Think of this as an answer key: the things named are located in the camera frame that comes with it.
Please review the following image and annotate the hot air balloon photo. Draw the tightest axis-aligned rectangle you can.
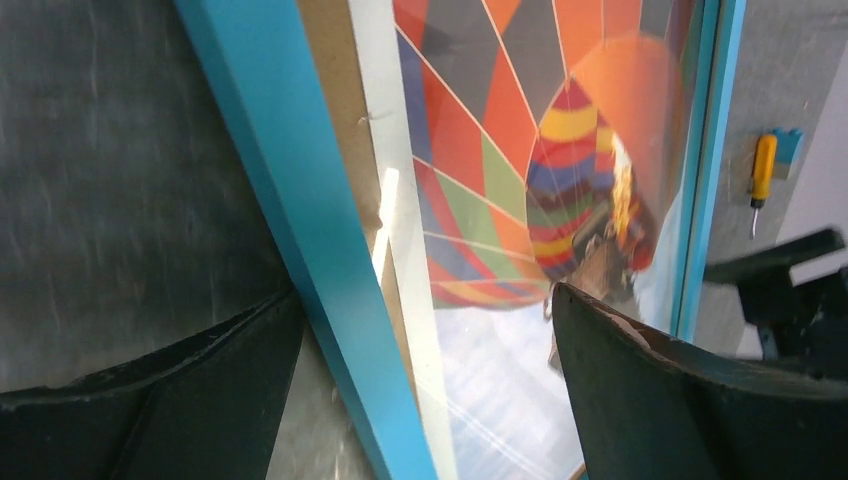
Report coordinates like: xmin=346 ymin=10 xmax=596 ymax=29
xmin=349 ymin=1 xmax=715 ymax=479

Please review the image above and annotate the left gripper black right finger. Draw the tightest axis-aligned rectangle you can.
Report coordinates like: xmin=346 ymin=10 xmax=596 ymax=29
xmin=551 ymin=283 xmax=847 ymax=479

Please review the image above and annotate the blue picture frame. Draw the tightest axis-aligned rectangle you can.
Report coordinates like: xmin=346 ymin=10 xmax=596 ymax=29
xmin=176 ymin=1 xmax=745 ymax=479

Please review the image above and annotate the small blue eraser block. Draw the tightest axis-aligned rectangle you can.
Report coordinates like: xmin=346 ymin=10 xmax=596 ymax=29
xmin=772 ymin=128 xmax=804 ymax=180

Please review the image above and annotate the yellow handled screwdriver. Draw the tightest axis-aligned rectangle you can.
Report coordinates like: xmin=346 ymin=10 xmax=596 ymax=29
xmin=749 ymin=133 xmax=778 ymax=239

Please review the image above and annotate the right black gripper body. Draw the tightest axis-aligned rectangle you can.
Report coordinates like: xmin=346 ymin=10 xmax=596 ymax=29
xmin=704 ymin=228 xmax=847 ymax=381

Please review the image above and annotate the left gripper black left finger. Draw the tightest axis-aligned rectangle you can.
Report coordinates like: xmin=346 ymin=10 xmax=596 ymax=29
xmin=1 ymin=294 xmax=306 ymax=479

